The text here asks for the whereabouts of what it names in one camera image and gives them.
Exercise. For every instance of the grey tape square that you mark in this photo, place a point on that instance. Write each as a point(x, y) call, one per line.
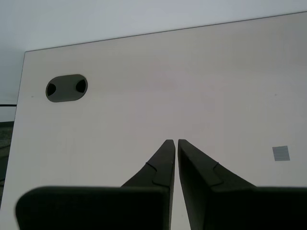
point(281, 153)

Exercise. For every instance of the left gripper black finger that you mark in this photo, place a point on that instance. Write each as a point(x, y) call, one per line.
point(108, 208)
point(235, 208)

